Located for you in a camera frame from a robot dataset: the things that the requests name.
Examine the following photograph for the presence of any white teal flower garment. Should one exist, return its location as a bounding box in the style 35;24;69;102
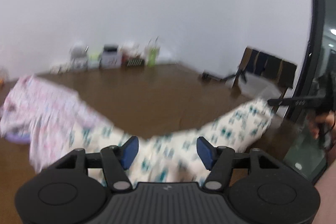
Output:
68;98;273;186

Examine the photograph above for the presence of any person's right hand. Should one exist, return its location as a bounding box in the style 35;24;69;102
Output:
307;111;335;139

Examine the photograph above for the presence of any black articulated desk stand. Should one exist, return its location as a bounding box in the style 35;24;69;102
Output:
201;69;247;83

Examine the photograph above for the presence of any pink floral garment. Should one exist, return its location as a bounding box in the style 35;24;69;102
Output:
0;74;113;175

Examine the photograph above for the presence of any white tin box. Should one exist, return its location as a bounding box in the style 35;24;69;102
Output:
100;51;122;69

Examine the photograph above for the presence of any red black tissue box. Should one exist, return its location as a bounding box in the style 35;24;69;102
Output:
120;42;145;68

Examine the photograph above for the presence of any green white small box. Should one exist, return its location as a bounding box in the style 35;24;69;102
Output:
88;53;101;69

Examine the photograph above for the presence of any white robot figurine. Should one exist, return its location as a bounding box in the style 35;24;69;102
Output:
70;43;88;71

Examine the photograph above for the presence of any white letter ornament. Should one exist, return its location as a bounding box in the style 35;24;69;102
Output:
50;63;70;75

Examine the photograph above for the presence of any black small box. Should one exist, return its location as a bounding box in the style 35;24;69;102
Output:
103;44;118;53

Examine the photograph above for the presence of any green liquid bottle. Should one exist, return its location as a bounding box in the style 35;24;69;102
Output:
145;36;160;67

